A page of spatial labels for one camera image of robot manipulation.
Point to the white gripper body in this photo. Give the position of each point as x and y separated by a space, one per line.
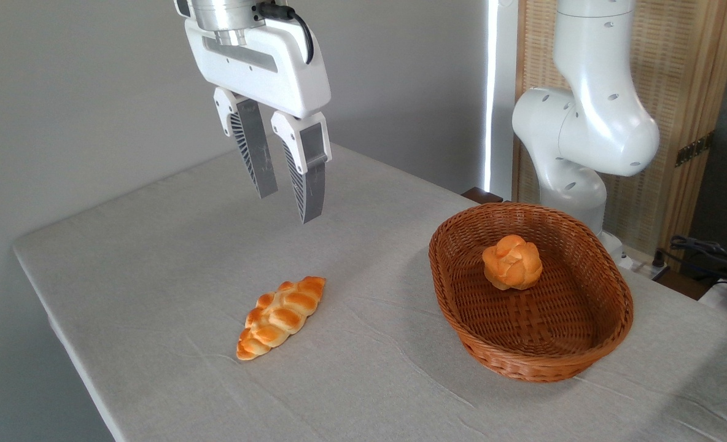
277 73

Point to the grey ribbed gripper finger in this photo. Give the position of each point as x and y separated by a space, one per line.
254 147
312 184

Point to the long braided bread loaf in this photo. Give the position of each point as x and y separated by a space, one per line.
280 319

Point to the round knotted bread roll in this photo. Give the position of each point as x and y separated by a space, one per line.
512 264

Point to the brown oval wicker basket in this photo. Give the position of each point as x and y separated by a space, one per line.
523 347

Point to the dark brown wooden furniture corner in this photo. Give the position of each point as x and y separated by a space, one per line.
481 195

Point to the light grey tablecloth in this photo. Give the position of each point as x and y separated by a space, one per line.
339 399

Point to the white power strip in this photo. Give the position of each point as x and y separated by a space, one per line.
646 268

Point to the dark metal screen hinge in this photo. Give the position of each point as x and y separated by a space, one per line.
694 149

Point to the wooden bamboo folding screen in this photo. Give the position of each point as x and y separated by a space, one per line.
676 61

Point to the white vertical post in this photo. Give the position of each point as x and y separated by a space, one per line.
503 92

